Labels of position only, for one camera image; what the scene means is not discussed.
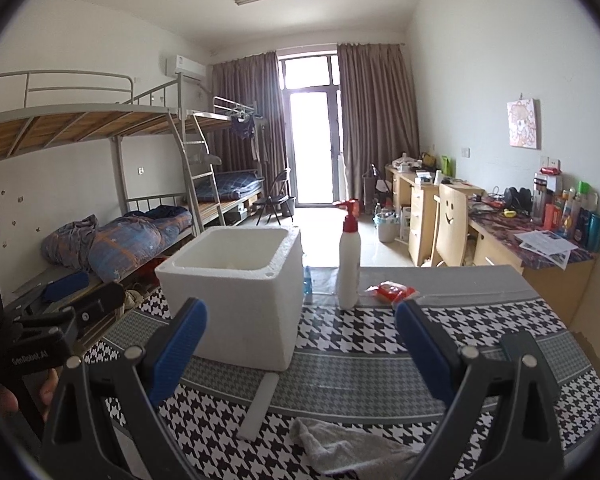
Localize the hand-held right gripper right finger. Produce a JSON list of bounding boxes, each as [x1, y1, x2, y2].
[[395, 300, 566, 480]]

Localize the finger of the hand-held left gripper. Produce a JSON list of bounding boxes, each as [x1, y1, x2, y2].
[[15, 272, 89, 318], [72, 282, 127, 333]]

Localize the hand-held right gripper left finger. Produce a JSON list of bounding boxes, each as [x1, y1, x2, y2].
[[40, 297, 208, 480]]

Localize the white foam box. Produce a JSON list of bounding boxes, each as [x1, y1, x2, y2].
[[155, 225, 302, 372]]

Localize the person's left hand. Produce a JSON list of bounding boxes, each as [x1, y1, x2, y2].
[[0, 367, 59, 424]]

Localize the grey mattress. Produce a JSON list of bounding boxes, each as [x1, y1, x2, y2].
[[10, 265, 106, 307]]

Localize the beige cloth bundle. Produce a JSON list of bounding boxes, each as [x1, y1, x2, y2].
[[122, 282, 153, 312]]

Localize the houndstooth table cloth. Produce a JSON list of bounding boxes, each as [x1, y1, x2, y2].
[[82, 265, 600, 480]]

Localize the blue patterned quilt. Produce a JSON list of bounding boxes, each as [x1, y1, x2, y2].
[[42, 207, 193, 282]]

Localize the red plastic packet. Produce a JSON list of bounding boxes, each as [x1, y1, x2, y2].
[[367, 280, 417, 304]]

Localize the white foam strip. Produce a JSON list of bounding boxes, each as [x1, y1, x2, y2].
[[237, 372, 281, 441]]

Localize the white pump bottle red cap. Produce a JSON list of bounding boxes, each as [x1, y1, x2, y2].
[[332, 199, 362, 310]]

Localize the white towel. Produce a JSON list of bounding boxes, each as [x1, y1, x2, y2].
[[290, 416, 422, 476]]

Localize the wooden desk patterned cover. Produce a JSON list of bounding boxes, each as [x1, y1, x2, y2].
[[467, 200, 598, 326]]

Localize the white plastic bucket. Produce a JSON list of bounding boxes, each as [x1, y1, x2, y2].
[[375, 211, 398, 243]]

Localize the light wooden desk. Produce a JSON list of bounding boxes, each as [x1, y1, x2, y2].
[[385, 162, 483, 267]]

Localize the wooden chair smiley backrest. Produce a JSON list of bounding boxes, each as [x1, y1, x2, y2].
[[430, 183, 468, 267]]

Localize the printed paper sheets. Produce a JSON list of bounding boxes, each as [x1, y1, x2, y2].
[[514, 230, 578, 268]]

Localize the grey metal bunk bed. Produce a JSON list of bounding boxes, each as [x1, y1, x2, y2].
[[0, 70, 221, 311], [180, 95, 268, 226]]

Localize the folded blue checked quilt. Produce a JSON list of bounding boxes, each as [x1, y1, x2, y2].
[[215, 170, 263, 201]]

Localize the black folding chair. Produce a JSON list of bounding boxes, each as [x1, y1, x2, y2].
[[254, 167, 296, 226]]

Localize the black headphones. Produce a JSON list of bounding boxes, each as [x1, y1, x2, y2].
[[502, 186, 531, 209]]

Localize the group of toiletry bottles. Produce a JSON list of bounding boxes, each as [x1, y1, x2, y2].
[[532, 170, 600, 253]]

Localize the hanging dark clothes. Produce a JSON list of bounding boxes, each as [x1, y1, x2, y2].
[[231, 115, 257, 140]]

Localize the glass balcony door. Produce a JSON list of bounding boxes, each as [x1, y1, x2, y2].
[[276, 45, 342, 206]]

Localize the brown curtain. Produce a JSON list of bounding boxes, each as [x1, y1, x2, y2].
[[336, 42, 421, 211], [211, 51, 287, 206]]

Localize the white air conditioner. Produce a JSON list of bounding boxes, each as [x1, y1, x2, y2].
[[165, 54, 206, 81]]

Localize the cartoon wall poster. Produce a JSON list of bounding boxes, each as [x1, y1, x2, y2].
[[506, 100, 542, 150]]

